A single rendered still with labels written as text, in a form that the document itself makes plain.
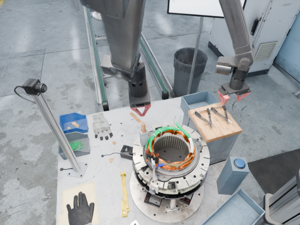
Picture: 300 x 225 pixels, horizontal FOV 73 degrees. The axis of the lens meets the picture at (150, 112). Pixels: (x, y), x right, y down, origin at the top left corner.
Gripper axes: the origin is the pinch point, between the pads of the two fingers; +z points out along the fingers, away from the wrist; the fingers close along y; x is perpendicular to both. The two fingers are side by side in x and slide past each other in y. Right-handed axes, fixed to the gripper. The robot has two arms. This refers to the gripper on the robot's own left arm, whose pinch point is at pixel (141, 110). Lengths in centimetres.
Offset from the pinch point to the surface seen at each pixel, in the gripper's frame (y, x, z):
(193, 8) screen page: -96, 43, 8
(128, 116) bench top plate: -43, -11, 53
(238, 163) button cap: 11.6, 37.6, 28.8
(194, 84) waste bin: -132, 64, 114
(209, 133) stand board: -3.9, 29.6, 26.6
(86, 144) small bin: -23, -37, 50
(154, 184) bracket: 19.1, 1.1, 20.3
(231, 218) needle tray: 32, 27, 29
